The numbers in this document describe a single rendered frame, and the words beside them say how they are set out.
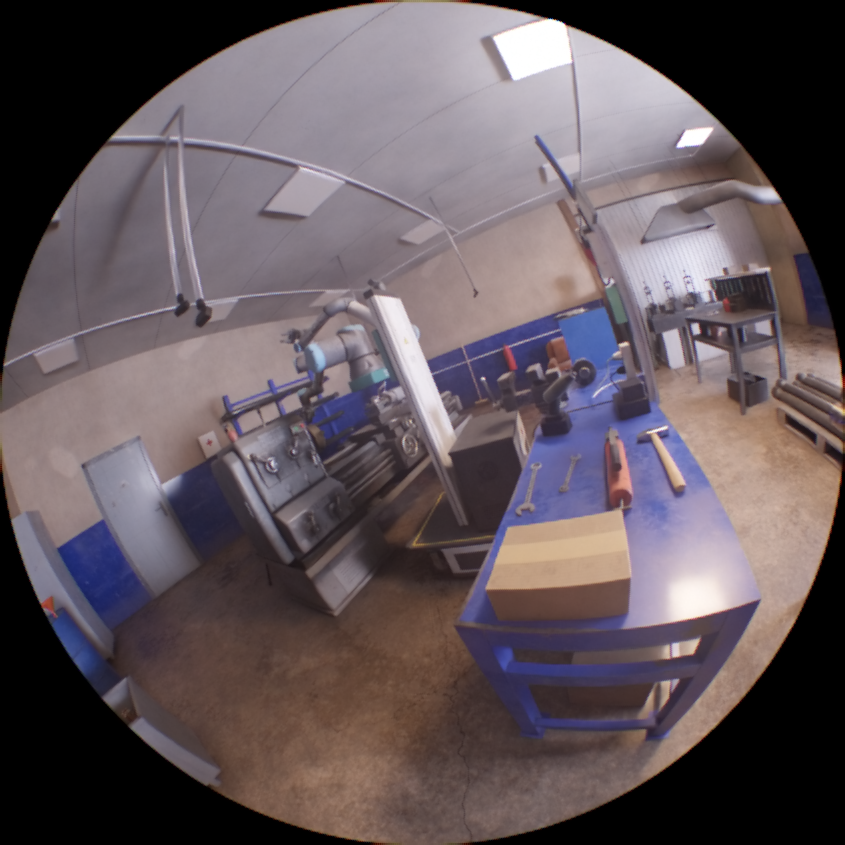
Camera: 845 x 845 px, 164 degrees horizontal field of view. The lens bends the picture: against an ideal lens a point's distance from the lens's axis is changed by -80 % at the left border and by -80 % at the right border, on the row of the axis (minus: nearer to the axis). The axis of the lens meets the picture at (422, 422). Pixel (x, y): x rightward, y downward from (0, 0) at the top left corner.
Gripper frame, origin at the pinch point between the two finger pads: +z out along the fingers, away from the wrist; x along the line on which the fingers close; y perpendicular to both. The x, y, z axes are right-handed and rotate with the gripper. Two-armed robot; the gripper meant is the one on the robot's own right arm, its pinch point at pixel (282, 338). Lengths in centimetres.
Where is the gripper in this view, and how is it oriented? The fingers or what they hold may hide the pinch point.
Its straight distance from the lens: 267.8
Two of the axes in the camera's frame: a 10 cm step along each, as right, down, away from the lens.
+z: -4.7, 3.5, -8.1
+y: 8.1, 5.4, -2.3
